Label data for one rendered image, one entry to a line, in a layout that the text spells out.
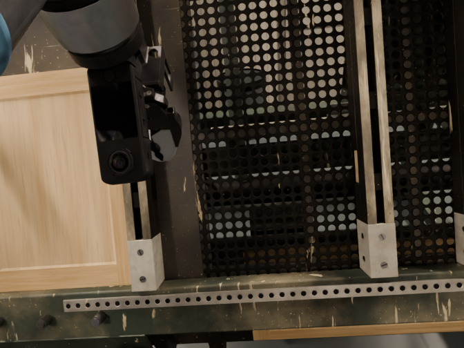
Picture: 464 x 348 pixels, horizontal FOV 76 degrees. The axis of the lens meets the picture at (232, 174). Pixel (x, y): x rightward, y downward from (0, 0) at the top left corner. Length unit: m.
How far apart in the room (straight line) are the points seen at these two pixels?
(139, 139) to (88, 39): 0.09
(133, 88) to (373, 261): 0.64
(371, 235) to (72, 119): 0.78
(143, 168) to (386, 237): 0.60
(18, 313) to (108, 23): 0.84
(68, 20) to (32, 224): 0.73
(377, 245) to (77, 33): 0.69
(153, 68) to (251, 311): 0.61
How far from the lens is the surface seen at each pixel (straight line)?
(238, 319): 0.81
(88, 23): 0.28
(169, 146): 0.41
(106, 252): 0.86
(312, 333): 1.41
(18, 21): 0.20
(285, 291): 0.77
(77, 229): 0.89
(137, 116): 0.30
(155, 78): 0.35
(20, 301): 0.99
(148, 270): 0.77
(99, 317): 0.86
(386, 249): 0.78
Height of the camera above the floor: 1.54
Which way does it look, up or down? 35 degrees down
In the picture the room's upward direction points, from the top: 7 degrees counter-clockwise
